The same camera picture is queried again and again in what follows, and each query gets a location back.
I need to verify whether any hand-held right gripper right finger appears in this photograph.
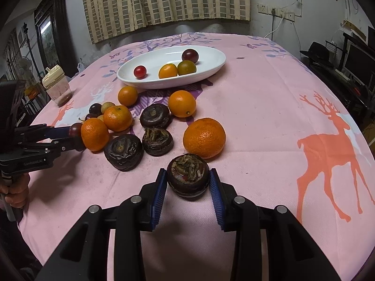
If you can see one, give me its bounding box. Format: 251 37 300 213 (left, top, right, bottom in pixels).
209 168 342 281

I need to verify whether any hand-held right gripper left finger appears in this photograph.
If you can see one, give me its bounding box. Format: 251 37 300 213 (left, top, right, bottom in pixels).
35 168 168 281

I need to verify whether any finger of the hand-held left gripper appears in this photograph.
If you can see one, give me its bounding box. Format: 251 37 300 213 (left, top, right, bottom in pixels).
13 125 72 141
19 136 86 153

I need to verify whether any dark brown water chestnut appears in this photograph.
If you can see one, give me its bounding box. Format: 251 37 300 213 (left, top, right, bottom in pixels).
104 134 144 172
166 154 210 198
139 104 172 129
142 128 174 157

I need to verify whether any white oval plate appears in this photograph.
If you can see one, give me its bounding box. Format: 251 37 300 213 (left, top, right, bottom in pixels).
117 46 227 90

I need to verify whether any person's left hand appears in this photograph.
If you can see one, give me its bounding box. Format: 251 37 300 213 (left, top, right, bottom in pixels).
0 173 30 209

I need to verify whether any clear plastic jar beige lid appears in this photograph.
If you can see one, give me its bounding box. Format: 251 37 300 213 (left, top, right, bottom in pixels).
42 66 73 107

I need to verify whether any large mandarin orange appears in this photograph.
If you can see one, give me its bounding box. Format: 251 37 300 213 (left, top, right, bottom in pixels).
183 118 226 159

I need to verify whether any small mandarin orange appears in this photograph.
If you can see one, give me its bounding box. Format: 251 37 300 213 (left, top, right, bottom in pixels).
117 86 138 107

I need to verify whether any white electric fan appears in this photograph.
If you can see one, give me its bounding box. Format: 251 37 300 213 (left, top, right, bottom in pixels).
17 56 33 77

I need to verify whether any pink printed tablecloth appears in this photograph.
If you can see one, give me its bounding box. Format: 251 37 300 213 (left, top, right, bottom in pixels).
18 32 375 281

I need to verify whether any smooth round orange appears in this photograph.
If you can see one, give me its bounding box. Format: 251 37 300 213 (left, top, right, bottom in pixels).
168 90 197 118

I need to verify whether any orange kumquat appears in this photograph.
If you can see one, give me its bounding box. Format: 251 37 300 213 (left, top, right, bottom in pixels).
158 64 178 79

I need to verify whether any greenish kumquat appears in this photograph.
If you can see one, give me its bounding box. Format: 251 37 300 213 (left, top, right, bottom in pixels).
177 60 197 76

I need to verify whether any large dark purple cherry tomato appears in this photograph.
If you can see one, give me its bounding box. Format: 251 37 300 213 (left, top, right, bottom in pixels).
181 49 200 64

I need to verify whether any dark side desk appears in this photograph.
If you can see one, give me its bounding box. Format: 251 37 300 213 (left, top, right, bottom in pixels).
302 55 375 125

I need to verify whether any beige checked curtain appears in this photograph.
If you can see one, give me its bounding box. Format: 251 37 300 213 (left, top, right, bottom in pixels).
80 0 252 44

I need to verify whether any black hat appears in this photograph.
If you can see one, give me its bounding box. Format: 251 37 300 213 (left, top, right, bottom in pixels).
299 41 335 68

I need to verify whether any black computer monitor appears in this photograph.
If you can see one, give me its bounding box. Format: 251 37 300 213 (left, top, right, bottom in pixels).
342 42 375 88

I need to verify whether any dark wooden frame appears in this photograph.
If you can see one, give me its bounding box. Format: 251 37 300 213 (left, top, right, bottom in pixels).
33 0 71 78

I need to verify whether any white power cable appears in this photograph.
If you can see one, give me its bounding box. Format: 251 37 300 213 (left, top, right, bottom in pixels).
264 14 285 39

